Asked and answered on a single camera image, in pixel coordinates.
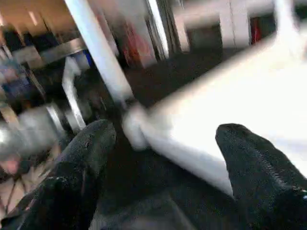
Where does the white plastic table top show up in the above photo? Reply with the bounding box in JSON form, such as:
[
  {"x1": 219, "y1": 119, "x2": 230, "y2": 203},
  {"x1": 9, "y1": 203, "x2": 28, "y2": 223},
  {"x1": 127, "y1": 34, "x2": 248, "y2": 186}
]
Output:
[{"x1": 121, "y1": 31, "x2": 307, "y2": 196}]

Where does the black table mat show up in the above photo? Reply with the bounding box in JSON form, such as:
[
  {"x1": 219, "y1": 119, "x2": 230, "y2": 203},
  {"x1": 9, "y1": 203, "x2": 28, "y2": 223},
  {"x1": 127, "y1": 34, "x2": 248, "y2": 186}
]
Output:
[{"x1": 91, "y1": 50, "x2": 252, "y2": 230}]

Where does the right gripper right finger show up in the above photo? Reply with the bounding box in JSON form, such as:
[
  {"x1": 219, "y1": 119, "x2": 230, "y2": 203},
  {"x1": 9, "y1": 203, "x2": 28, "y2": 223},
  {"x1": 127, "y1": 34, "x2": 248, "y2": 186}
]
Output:
[{"x1": 215, "y1": 123, "x2": 307, "y2": 230}]

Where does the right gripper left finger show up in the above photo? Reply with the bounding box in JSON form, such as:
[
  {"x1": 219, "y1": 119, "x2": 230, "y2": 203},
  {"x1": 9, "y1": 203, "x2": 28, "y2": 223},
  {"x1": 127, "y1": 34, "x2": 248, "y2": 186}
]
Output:
[{"x1": 2, "y1": 119, "x2": 117, "y2": 230}]

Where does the red item in cabinet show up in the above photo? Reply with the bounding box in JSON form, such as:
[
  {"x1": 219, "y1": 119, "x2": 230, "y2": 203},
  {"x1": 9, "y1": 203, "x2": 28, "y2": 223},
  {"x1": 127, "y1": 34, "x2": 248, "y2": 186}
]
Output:
[{"x1": 250, "y1": 16, "x2": 260, "y2": 42}]

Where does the white glass-door cabinet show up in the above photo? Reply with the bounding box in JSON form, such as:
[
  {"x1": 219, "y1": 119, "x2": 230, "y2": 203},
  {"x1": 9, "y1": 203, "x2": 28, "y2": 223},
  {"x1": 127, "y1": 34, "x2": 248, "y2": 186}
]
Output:
[{"x1": 172, "y1": 0, "x2": 277, "y2": 53}]

